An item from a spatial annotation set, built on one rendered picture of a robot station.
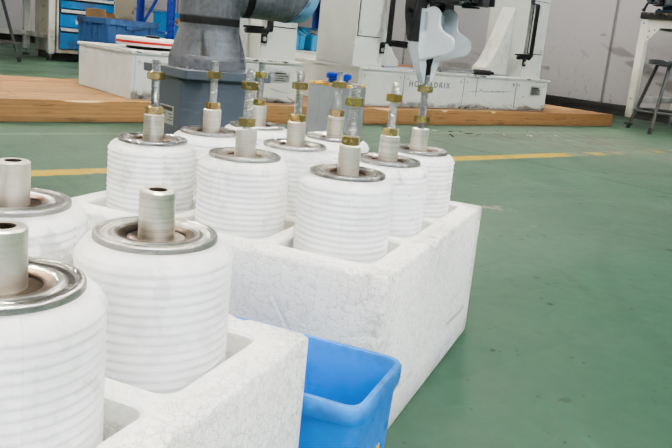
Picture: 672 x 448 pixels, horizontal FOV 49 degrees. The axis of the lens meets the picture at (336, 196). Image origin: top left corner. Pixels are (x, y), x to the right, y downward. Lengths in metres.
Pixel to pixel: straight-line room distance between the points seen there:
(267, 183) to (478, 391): 0.35
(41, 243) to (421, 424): 0.46
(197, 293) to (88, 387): 0.09
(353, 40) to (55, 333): 3.34
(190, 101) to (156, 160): 0.62
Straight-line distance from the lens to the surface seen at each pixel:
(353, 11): 3.66
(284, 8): 1.50
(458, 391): 0.90
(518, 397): 0.91
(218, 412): 0.43
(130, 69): 2.98
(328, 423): 0.58
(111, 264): 0.44
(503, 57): 4.60
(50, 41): 6.37
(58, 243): 0.52
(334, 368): 0.67
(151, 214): 0.46
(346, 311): 0.69
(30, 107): 2.78
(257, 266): 0.71
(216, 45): 1.44
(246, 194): 0.75
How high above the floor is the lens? 0.38
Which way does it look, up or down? 12 degrees down
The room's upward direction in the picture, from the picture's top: 6 degrees clockwise
